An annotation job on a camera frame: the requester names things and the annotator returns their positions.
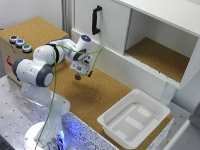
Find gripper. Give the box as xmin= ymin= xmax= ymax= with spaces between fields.
xmin=70 ymin=54 xmax=94 ymax=75

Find white sliding door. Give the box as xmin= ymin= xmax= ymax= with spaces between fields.
xmin=73 ymin=0 xmax=132 ymax=55

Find green button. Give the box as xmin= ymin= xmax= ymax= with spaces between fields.
xmin=21 ymin=43 xmax=33 ymax=54

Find wooden drawer box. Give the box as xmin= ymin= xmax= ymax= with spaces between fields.
xmin=0 ymin=16 xmax=70 ymax=83

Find blue button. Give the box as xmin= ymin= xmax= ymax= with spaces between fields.
xmin=15 ymin=38 xmax=26 ymax=48

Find red button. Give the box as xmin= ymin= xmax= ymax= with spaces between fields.
xmin=9 ymin=35 xmax=19 ymax=44

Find white plastic box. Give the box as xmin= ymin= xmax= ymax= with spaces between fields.
xmin=96 ymin=88 xmax=171 ymax=150

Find white cabinet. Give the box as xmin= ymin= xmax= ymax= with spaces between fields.
xmin=70 ymin=0 xmax=200 ymax=106

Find green cable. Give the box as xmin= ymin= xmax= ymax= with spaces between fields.
xmin=34 ymin=44 xmax=106 ymax=150

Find black door handle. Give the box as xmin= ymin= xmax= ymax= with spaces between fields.
xmin=91 ymin=5 xmax=103 ymax=36

